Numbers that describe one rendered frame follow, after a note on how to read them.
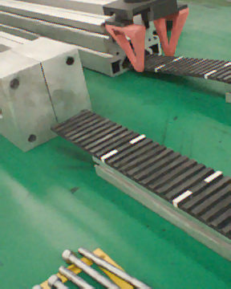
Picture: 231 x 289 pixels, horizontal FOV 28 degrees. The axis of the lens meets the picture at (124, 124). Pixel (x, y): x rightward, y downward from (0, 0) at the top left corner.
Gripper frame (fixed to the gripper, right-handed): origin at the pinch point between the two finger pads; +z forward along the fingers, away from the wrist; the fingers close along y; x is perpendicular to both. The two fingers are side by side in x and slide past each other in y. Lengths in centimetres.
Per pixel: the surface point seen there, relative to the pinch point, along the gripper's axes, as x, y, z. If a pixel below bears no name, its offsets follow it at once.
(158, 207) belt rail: 25.6, 21.0, 0.9
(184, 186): 27.9, 19.7, -1.5
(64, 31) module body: -15.9, 5.2, -3.8
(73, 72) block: 4.7, 15.5, -4.8
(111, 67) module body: -6.6, 3.3, 1.3
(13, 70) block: 4.0, 22.1, -7.6
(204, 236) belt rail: 31.0, 21.0, 0.9
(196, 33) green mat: -6.9, -14.9, 1.9
